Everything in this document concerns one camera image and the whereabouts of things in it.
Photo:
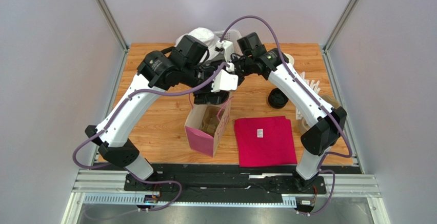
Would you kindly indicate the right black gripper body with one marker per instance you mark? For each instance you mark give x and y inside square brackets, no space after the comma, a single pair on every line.
[237,67]

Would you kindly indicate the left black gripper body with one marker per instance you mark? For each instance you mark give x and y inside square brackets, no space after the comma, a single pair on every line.
[199,76]

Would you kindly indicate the single cardboard cup carrier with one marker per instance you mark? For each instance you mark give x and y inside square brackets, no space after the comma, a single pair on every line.
[210,120]

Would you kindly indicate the pink and cream paper bag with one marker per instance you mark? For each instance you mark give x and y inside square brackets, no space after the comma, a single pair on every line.
[198,140]

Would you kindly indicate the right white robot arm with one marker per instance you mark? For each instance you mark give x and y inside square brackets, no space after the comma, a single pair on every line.
[325,121]

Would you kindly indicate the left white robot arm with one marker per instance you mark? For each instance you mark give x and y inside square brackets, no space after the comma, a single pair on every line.
[193,62]

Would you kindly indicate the white plastic basket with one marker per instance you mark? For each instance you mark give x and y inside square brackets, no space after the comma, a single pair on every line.
[231,35]

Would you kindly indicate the white bucket hat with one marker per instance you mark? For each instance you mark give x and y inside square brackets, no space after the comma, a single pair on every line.
[207,37]

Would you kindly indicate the stack of paper cups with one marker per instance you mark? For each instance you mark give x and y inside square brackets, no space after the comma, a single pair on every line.
[289,59]

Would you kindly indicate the stack of black lids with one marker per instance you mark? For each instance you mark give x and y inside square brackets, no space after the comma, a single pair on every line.
[277,99]

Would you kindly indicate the folded red t-shirt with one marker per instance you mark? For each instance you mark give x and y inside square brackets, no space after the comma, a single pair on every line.
[265,141]

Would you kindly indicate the cardboard cup carrier tray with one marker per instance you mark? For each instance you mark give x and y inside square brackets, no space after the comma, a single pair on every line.
[302,124]

